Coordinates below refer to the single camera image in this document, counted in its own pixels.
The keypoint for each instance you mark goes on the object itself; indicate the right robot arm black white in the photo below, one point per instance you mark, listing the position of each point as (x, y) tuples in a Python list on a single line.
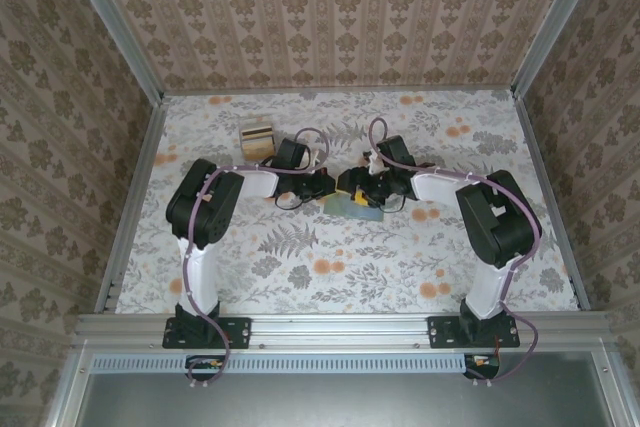
[(500, 227)]

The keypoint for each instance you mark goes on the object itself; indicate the aluminium mounting rail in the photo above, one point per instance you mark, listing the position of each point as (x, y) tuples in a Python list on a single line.
[(340, 329)]

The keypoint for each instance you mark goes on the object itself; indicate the aluminium table end rail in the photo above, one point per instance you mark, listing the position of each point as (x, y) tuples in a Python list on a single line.
[(340, 90)]

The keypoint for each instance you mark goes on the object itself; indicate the gold card with black stripe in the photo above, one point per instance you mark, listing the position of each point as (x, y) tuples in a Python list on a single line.
[(256, 133)]

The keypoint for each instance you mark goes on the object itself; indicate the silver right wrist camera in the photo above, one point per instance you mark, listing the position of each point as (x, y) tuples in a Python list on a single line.
[(372, 163)]

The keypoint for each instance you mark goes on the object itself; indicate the grey metal panel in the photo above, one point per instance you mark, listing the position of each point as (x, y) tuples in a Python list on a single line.
[(325, 402)]

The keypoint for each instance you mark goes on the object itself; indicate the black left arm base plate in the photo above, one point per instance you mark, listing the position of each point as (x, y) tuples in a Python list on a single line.
[(237, 332)]

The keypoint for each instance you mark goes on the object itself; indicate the floral tablecloth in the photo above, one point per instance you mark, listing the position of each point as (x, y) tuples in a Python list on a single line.
[(320, 272)]

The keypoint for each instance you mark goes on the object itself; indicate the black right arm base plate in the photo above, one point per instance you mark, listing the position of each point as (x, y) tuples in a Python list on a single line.
[(440, 332)]

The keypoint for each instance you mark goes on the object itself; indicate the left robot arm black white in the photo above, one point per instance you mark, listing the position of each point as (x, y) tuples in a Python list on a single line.
[(200, 207)]

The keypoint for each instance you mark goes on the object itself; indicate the aluminium frame post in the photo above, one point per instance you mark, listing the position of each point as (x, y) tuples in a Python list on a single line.
[(116, 22), (556, 22)]

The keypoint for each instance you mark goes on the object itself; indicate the plain gold credit card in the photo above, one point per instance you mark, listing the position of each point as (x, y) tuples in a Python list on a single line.
[(259, 151)]

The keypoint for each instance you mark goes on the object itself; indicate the aluminium table side rail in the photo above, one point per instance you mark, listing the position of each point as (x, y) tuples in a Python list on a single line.
[(146, 147), (542, 172)]

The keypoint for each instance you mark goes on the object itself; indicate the black connector board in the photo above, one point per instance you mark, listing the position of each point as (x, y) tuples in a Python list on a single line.
[(482, 364), (202, 366)]

